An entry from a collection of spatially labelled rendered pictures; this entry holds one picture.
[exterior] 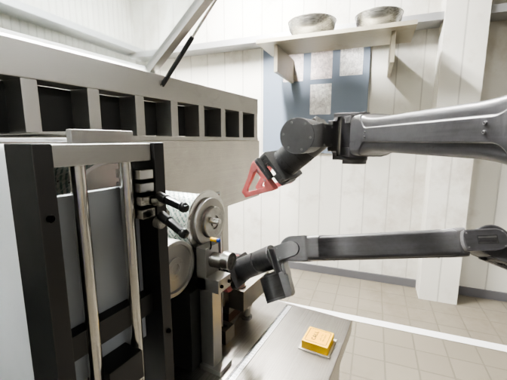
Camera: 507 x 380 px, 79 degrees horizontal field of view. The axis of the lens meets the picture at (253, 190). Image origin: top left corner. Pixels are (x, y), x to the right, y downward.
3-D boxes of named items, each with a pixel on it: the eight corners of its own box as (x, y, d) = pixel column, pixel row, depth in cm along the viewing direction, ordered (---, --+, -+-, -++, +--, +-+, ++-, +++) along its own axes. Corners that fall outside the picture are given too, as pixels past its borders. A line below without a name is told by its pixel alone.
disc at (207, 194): (187, 259, 68) (187, 194, 66) (185, 259, 68) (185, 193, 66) (225, 243, 81) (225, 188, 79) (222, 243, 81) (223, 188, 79)
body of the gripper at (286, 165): (296, 178, 65) (324, 157, 61) (277, 186, 56) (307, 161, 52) (278, 154, 66) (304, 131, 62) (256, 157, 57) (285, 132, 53)
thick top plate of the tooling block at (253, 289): (244, 312, 85) (243, 292, 84) (142, 280, 104) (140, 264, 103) (268, 288, 99) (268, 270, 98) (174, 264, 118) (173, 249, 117)
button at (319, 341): (327, 357, 77) (327, 347, 77) (300, 347, 81) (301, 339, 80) (333, 341, 83) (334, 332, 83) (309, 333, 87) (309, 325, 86)
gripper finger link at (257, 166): (264, 203, 66) (296, 177, 61) (247, 210, 60) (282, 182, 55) (246, 178, 67) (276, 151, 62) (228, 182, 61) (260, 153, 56)
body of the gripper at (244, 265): (251, 275, 83) (272, 267, 80) (231, 291, 74) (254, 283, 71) (241, 253, 84) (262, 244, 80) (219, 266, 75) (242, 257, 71)
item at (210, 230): (219, 240, 75) (201, 234, 69) (212, 239, 76) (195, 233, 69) (226, 210, 77) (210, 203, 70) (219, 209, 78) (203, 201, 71)
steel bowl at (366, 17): (400, 38, 251) (401, 20, 249) (404, 22, 218) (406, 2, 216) (354, 43, 264) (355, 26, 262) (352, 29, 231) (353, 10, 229)
